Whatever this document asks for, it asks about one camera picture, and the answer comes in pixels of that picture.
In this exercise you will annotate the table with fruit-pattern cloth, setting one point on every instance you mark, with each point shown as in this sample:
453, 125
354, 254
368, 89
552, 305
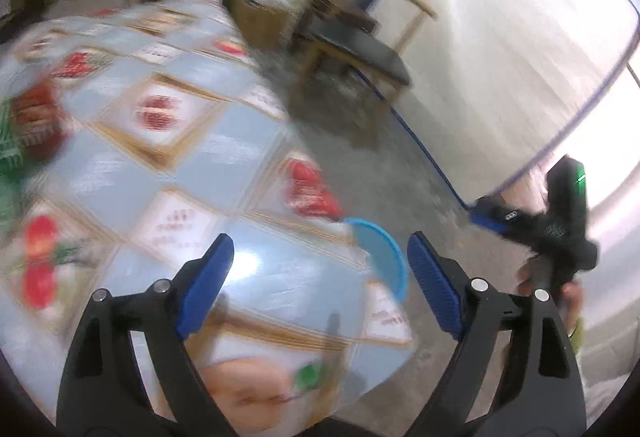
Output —
225, 142

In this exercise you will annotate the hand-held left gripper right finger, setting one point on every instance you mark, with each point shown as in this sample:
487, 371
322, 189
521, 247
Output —
435, 287

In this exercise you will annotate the blue plastic wastebasket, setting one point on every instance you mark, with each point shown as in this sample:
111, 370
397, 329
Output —
385, 257

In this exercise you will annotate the person's right hand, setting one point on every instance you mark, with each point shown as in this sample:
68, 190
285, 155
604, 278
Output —
574, 299

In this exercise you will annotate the wooden chair with black seat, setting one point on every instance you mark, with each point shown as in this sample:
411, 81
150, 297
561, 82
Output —
360, 49

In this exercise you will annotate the dark brown wooden stool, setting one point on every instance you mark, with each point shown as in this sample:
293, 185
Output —
340, 12

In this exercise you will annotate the red drink can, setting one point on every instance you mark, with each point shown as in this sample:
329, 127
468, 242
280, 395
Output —
37, 117

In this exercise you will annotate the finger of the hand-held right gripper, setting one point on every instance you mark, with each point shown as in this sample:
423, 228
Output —
492, 219

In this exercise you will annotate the person's right forearm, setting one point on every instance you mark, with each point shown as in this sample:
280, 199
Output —
600, 392

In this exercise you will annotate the white mattress with blue edge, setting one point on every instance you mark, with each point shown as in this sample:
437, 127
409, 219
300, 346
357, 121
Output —
500, 42

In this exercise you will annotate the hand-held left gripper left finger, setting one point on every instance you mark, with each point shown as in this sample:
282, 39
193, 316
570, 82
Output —
205, 287

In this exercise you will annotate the brown cardboard box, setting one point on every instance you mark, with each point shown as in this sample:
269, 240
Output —
260, 22

